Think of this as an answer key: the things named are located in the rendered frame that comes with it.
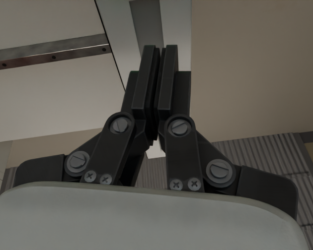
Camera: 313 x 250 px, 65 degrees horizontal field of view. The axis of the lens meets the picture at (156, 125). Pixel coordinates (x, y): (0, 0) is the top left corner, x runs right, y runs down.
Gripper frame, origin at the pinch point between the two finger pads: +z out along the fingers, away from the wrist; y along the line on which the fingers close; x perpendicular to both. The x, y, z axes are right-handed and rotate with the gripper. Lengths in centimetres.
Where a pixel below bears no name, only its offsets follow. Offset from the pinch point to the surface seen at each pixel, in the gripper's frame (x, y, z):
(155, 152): -37.2, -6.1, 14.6
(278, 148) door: -224, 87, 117
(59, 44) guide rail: -17.0, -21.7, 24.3
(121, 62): -11.5, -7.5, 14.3
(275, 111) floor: -181, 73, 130
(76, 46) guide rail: -17.0, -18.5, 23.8
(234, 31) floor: -87, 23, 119
